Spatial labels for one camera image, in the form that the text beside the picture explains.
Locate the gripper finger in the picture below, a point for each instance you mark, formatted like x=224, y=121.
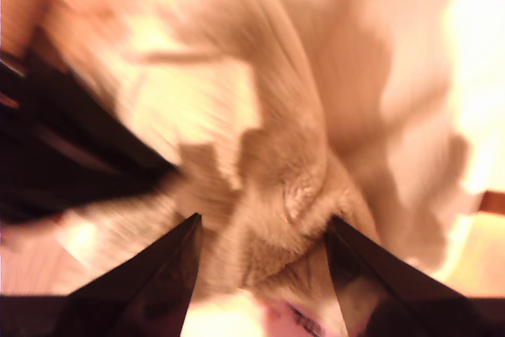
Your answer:
x=158, y=293
x=71, y=108
x=394, y=297
x=59, y=179

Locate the cream terry tea towel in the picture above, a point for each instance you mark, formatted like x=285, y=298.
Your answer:
x=296, y=155

